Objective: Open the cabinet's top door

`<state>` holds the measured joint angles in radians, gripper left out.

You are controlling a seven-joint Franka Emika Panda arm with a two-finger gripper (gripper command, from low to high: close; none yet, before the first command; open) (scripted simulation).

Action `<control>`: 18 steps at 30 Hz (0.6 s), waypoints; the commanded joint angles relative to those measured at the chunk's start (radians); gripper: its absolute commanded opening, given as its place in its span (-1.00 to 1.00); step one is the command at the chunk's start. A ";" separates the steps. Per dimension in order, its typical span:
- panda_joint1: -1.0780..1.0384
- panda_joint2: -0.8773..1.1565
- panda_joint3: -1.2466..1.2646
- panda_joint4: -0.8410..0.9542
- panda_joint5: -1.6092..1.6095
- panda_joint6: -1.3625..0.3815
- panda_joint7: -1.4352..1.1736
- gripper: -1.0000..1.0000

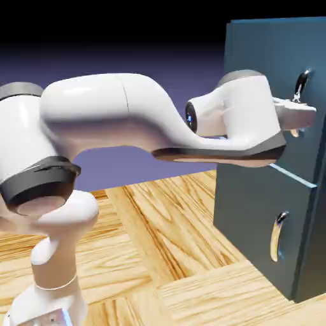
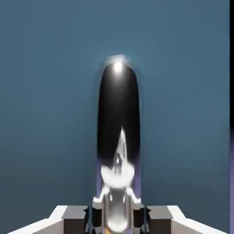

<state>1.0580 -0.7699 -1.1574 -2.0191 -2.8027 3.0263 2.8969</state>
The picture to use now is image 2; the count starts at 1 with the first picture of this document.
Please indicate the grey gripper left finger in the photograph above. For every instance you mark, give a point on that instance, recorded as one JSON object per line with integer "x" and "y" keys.
{"x": 73, "y": 219}

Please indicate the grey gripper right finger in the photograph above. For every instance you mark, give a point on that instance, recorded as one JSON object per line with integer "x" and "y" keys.
{"x": 160, "y": 219}

